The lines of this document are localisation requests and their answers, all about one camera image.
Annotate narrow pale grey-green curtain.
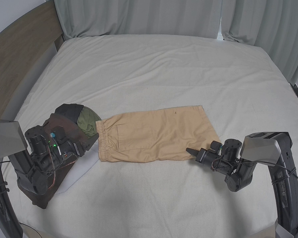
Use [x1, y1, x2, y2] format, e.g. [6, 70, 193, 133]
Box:
[221, 0, 298, 85]

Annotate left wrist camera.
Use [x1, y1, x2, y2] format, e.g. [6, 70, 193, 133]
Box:
[48, 126, 68, 144]

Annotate black garment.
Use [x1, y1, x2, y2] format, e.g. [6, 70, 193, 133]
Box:
[55, 103, 84, 122]

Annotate white garment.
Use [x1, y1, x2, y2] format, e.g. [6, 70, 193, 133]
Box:
[56, 155, 100, 194]

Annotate brown garment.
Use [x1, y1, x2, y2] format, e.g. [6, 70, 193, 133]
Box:
[16, 113, 99, 210]

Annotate black cable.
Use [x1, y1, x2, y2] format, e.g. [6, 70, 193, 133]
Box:
[18, 222, 38, 238]

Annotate beige shorts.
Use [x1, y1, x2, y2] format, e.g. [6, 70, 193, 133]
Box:
[96, 105, 223, 162]

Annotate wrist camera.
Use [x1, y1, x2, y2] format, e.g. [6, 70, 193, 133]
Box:
[48, 126, 68, 144]
[210, 140, 223, 155]

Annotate wide pale grey-green curtain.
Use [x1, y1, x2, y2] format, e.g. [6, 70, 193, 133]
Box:
[51, 0, 223, 41]

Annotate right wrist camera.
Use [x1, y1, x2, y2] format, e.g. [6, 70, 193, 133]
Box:
[210, 140, 223, 155]

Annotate bed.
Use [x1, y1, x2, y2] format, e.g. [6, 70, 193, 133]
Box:
[0, 0, 298, 238]

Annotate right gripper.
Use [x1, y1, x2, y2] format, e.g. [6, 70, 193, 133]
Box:
[195, 148, 218, 168]

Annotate green garment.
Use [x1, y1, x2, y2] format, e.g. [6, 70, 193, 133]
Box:
[77, 107, 102, 138]

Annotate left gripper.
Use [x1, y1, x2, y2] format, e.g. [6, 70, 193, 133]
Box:
[59, 140, 87, 159]

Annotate window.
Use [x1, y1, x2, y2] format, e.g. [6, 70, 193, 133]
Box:
[217, 16, 224, 40]

